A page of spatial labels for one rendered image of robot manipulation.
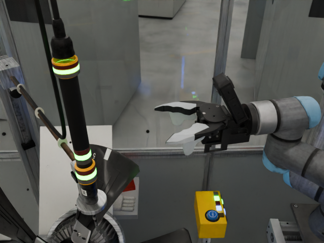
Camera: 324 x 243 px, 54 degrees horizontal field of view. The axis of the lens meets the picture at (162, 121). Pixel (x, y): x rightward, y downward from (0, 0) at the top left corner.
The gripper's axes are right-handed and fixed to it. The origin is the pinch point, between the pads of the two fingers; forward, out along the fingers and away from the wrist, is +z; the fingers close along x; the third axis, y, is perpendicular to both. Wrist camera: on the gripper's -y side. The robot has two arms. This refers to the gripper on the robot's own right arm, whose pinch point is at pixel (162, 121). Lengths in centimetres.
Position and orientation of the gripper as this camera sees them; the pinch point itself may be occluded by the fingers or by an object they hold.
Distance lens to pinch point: 65.4
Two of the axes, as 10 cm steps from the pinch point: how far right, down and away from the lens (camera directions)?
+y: 0.0, 8.2, 5.8
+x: -2.0, -5.7, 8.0
